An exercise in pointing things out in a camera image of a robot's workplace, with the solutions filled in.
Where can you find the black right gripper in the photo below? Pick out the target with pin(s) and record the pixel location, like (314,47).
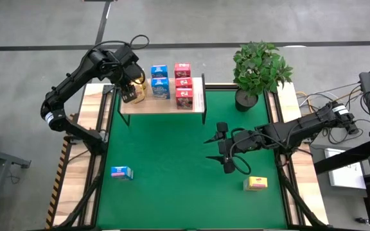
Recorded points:
(239,146)

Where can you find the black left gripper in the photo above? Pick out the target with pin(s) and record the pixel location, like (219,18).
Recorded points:
(130,75)

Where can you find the yellow Corn Pops cereal box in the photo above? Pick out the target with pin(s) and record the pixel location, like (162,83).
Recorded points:
(141,94)
(257,183)

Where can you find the blue Rice Krispies cereal box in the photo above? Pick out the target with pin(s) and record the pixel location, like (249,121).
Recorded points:
(160,88)
(159,71)
(120,171)

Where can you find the red Froot Loops cereal box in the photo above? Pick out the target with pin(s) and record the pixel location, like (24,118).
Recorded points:
(184,99)
(183,82)
(182,70)

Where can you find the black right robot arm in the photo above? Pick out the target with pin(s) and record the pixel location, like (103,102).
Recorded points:
(300,126)

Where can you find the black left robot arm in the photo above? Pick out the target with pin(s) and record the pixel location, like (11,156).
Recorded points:
(72,80)

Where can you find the green table mat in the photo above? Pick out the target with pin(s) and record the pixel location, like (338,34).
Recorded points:
(172,176)

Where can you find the black floor tape strip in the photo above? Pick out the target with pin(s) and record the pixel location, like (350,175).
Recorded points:
(103,22)
(204,45)

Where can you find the green potted plant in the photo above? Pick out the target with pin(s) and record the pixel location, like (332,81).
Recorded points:
(259,67)

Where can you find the black metal beam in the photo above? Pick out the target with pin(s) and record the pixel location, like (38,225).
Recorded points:
(342,158)

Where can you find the yellow black hazard tape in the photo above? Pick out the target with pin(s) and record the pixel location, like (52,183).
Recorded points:
(56,192)

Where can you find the white flat box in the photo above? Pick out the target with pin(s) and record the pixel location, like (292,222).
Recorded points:
(345,173)

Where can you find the small black floor object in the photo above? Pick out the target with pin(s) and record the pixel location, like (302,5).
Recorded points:
(361,220)

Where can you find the green shelf black frame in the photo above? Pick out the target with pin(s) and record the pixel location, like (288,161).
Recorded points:
(159,107)

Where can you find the black table frame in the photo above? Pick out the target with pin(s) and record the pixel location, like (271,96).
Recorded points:
(299,202)

